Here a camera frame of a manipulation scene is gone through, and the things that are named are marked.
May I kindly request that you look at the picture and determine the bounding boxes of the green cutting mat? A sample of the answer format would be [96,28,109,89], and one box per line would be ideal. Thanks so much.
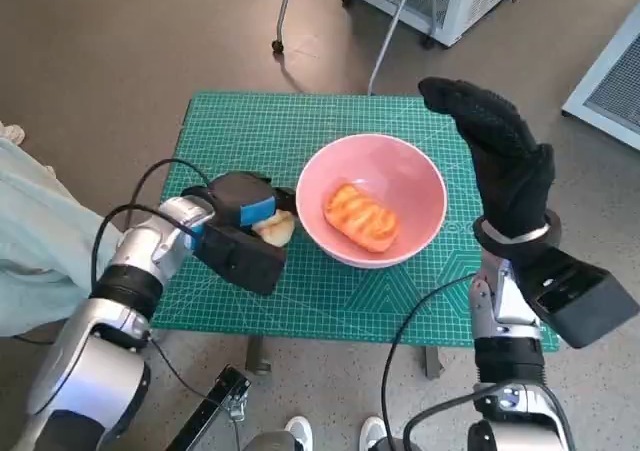
[149,89,564,353]

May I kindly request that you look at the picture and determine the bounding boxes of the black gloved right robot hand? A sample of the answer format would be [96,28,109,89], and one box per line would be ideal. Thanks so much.
[417,76,557,245]

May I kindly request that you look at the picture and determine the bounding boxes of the black bar with metal clamp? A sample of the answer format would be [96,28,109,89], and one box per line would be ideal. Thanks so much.
[167,365,252,451]

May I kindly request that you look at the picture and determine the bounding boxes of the long glazed toy bread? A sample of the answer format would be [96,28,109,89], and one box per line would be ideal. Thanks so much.
[323,183,401,255]

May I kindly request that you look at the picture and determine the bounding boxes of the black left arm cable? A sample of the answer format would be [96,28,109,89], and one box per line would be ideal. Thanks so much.
[91,158,219,400]

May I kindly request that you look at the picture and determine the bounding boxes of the white mesh panel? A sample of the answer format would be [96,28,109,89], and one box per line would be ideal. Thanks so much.
[560,3,640,152]

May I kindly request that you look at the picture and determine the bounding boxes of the white mesh cabinet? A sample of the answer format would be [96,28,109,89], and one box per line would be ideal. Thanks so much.
[342,0,536,50]

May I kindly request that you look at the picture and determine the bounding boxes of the round toy bread bun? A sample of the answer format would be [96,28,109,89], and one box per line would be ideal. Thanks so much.
[250,209,296,247]

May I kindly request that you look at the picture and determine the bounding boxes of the pink bowl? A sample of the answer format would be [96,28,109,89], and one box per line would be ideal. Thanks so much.
[294,133,449,271]

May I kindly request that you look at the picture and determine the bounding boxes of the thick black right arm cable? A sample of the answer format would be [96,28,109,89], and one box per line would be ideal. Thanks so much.
[402,383,576,451]

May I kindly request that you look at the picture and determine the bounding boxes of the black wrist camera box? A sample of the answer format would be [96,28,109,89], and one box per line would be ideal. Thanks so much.
[192,223,288,297]
[517,245,640,350]

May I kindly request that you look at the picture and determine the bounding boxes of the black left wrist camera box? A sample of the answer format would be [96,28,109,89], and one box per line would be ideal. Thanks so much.
[192,223,288,297]

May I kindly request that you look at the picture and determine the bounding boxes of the person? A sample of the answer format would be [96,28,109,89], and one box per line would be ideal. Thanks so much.
[0,120,131,340]

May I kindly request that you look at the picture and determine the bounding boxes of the grey table leg bracket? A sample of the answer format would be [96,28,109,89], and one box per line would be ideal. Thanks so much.
[424,345,446,381]
[247,338,274,376]

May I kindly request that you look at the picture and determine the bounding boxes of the grey metal chair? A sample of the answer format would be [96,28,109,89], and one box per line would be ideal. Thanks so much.
[272,0,451,96]

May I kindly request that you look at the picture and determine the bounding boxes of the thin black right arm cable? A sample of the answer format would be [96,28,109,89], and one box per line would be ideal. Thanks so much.
[380,273,481,451]

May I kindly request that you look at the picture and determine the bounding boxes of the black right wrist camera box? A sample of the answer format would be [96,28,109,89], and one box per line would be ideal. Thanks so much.
[517,245,640,350]

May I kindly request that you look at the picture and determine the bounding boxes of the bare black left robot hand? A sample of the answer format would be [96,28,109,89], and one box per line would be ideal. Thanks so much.
[180,170,297,232]

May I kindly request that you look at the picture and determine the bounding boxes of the white shoe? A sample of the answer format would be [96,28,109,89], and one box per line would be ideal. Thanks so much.
[360,415,394,451]
[283,415,315,451]

